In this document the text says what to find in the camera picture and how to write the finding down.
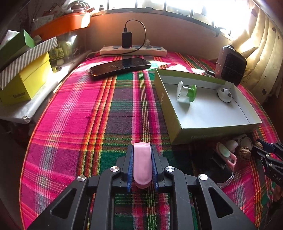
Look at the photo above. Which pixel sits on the white plug in strip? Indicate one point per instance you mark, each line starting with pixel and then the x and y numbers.
pixel 147 43

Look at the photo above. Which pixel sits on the brown walnut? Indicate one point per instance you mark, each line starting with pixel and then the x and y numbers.
pixel 259 145
pixel 244 153

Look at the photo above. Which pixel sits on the white round dome gadget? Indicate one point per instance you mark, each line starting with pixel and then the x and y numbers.
pixel 224 95

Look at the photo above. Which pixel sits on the green white cardboard box tray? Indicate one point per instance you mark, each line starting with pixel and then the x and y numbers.
pixel 207 117

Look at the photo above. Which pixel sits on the green white suction hook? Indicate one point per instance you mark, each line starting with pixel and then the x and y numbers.
pixel 185 91

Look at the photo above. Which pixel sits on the small white round cap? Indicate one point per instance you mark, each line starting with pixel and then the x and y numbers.
pixel 231 145

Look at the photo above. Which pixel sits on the plaid bedspread cloth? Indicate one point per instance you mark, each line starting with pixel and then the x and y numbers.
pixel 88 124

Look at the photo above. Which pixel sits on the black charger adapter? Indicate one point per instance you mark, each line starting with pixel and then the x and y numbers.
pixel 126 39

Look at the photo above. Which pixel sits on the green box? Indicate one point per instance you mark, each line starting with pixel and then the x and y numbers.
pixel 15 47

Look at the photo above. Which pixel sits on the black lighter device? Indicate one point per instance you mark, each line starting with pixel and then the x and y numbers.
pixel 211 164

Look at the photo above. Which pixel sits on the cream heart curtain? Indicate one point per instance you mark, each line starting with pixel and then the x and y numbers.
pixel 261 44

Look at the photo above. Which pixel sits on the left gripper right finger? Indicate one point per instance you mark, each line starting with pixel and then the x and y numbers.
pixel 158 164

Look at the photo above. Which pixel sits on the orange tray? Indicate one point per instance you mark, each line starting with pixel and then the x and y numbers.
pixel 62 25

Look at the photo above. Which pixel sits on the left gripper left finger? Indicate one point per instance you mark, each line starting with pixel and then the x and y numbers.
pixel 127 169

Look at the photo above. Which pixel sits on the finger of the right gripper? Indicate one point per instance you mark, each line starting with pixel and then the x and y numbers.
pixel 261 154
pixel 266 146

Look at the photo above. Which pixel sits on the white power strip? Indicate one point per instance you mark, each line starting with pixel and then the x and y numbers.
pixel 134 50

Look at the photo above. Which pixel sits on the black smartphone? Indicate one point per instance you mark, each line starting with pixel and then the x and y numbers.
pixel 113 68

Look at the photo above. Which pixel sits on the yellow box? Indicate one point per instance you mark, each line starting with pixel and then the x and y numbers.
pixel 27 82

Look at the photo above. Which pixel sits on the pink clip with green pad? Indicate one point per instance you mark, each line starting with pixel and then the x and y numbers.
pixel 229 158

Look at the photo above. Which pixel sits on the striped white box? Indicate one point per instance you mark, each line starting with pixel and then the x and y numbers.
pixel 25 59

